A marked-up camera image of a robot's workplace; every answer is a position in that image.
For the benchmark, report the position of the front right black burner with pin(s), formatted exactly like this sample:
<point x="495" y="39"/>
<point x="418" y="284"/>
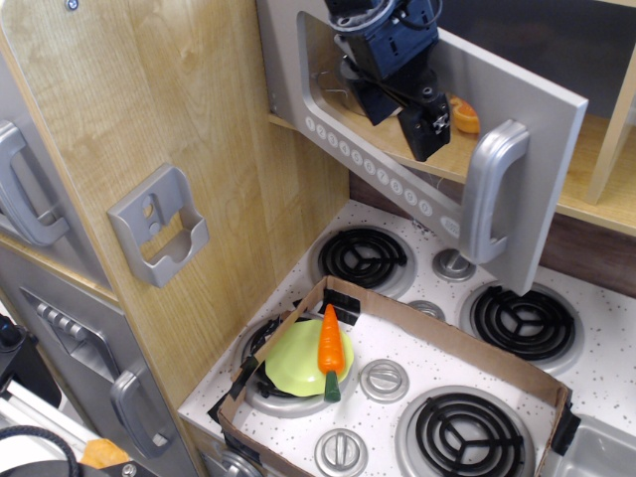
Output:
<point x="459" y="431"/>

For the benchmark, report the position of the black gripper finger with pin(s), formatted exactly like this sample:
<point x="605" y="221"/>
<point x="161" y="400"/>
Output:
<point x="426" y="125"/>
<point x="377" y="107"/>

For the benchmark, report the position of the grey lower fridge handle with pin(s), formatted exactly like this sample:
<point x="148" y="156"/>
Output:
<point x="124" y="397"/>

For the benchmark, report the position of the back right black burner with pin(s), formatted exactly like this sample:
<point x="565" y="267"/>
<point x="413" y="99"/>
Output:
<point x="540" y="326"/>

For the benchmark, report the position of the orange object bottom left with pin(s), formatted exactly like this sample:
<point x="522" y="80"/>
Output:
<point x="101" y="453"/>

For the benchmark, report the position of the grey oven knob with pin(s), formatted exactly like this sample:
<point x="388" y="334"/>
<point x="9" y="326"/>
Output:
<point x="236" y="466"/>

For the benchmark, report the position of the orange toy pumpkin half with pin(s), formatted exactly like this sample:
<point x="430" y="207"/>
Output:
<point x="464" y="116"/>

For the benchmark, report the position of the grey stove knob small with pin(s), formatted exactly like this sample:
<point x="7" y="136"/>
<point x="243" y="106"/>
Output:
<point x="429" y="308"/>

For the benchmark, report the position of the grey ice dispenser panel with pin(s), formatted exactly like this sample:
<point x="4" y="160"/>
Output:
<point x="81" y="343"/>

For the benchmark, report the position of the stainless steel pot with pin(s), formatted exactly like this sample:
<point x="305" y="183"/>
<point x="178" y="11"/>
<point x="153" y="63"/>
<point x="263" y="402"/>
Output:
<point x="333" y="85"/>

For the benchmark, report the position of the grey stove knob back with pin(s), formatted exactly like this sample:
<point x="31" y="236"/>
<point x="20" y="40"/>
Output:
<point x="451" y="266"/>

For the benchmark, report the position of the light green toy plate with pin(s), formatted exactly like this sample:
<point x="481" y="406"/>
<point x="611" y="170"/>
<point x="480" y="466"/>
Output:
<point x="292" y="363"/>

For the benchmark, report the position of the black burner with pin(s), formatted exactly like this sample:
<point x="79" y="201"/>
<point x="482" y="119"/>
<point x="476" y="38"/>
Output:
<point x="540" y="326"/>
<point x="263" y="395"/>
<point x="370" y="257"/>
<point x="459" y="431"/>

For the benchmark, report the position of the grey toy microwave door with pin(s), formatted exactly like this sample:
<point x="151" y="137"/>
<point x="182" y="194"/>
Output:
<point x="295" y="44"/>

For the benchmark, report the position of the steel toy sink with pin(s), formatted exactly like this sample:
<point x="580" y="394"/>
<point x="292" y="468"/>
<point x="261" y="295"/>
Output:
<point x="598" y="449"/>

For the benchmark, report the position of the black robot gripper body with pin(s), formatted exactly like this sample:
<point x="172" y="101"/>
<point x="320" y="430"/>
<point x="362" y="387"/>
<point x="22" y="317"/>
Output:
<point x="386" y="45"/>

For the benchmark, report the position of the grey stove knob middle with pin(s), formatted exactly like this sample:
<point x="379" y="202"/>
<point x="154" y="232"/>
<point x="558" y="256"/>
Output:
<point x="384" y="381"/>

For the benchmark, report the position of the grey upper fridge handle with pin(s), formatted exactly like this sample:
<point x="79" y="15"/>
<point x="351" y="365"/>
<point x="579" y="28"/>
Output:
<point x="27" y="212"/>

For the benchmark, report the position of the brown cardboard barrier frame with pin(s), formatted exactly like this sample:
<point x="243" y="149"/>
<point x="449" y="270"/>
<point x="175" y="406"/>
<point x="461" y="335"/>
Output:
<point x="434" y="355"/>

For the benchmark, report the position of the grey wall phone holder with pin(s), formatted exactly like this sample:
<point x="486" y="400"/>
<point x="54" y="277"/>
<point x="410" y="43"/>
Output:
<point x="143" y="213"/>

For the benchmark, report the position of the orange toy carrot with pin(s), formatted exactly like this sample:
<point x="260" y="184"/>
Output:
<point x="331" y="357"/>

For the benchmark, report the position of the grey fridge handle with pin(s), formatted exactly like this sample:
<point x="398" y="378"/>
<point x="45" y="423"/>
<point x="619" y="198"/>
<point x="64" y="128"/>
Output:
<point x="124" y="397"/>
<point x="27" y="212"/>

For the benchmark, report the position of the front left black burner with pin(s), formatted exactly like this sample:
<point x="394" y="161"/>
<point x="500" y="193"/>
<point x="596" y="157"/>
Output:
<point x="263" y="395"/>

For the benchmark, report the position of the grey stove knob front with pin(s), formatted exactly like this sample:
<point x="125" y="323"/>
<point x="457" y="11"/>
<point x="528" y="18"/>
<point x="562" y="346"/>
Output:
<point x="341" y="453"/>

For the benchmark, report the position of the grey microwave door handle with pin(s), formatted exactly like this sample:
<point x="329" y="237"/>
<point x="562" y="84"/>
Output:
<point x="494" y="154"/>

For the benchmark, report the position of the back left black burner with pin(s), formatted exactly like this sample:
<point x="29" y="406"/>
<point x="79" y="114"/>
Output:
<point x="370" y="257"/>

